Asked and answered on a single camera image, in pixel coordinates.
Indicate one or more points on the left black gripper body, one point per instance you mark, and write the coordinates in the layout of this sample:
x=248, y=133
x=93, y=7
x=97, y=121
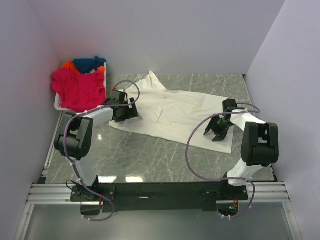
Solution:
x=126, y=113

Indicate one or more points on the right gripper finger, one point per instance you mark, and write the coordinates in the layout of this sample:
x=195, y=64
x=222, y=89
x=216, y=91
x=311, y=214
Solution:
x=209, y=127
x=219, y=136

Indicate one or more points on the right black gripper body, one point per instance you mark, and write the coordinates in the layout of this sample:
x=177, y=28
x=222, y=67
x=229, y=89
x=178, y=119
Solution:
x=220, y=125

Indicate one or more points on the white t shirt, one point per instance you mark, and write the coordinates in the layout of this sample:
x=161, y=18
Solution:
x=173, y=115

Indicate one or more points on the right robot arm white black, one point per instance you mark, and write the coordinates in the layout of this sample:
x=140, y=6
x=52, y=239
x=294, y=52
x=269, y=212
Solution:
x=260, y=140

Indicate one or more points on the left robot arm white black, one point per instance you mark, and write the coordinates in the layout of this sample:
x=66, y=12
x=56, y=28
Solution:
x=73, y=139

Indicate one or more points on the pink t shirt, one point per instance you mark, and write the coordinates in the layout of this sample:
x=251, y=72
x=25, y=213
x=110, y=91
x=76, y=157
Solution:
x=82, y=95

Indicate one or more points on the blue t shirt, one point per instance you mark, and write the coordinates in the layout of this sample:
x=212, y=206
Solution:
x=86, y=65

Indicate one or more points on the black base beam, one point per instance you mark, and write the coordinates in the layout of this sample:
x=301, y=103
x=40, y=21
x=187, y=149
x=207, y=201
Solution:
x=141, y=196

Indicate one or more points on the white laundry basket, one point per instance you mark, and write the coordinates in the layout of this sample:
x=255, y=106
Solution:
x=62, y=106

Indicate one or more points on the orange t shirt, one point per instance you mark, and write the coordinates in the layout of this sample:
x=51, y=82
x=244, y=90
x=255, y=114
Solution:
x=70, y=65

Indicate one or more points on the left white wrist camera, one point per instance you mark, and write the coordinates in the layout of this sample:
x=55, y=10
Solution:
x=115, y=89

